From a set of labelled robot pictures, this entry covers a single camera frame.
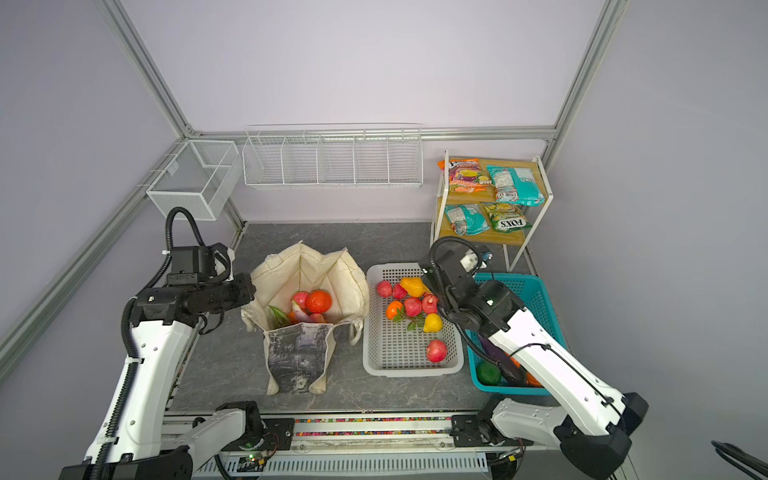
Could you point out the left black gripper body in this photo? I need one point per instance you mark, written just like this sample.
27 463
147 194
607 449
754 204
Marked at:
229 294

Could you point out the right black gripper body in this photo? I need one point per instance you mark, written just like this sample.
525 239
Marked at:
450 311

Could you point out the teal snack bag top shelf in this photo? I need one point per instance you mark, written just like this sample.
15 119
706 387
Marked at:
515 186

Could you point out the teal snack bag shelf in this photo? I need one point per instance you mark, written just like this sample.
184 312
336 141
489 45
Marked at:
466 219
515 186

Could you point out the light purple striped eggplant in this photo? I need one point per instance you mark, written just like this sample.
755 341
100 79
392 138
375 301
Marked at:
299 315

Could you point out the cream canvas grocery bag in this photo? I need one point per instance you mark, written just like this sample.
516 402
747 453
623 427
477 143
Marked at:
297 357

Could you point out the red tomato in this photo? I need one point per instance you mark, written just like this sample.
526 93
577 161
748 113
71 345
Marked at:
319 301

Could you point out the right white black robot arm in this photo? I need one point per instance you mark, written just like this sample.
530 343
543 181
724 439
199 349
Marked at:
592 423

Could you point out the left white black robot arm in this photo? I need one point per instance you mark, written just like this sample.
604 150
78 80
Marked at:
158 327

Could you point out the teal snack bag lower shelf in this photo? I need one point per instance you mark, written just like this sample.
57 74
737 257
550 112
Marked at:
466 219

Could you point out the green Foxs candy bag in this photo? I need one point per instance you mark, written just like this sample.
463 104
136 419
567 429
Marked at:
506 218

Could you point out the orange snack bag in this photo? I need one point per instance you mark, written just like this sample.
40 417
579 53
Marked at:
466 175

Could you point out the yellow pear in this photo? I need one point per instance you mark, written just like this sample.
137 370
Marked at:
414 287

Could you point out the yellow lemon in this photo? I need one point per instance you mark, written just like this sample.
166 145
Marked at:
432 323

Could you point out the leafy red twig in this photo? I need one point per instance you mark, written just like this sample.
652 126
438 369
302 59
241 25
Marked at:
415 323

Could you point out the small orange tangerine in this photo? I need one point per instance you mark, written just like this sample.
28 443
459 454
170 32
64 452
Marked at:
395 311

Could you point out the teal plastic vegetable basket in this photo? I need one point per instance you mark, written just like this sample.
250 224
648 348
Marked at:
538 325

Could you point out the white plastic fruit basket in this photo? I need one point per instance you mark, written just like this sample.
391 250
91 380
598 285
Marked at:
398 348

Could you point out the green avocado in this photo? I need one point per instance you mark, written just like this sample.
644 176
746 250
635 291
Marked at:
488 374

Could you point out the small white mesh basket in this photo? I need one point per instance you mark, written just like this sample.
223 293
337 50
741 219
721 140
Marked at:
199 177

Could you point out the orange bell pepper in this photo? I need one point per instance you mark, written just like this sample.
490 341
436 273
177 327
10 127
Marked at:
532 381

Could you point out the long white wire basket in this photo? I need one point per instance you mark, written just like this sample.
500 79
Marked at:
325 155

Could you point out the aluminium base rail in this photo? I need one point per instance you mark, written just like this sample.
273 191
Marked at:
376 445

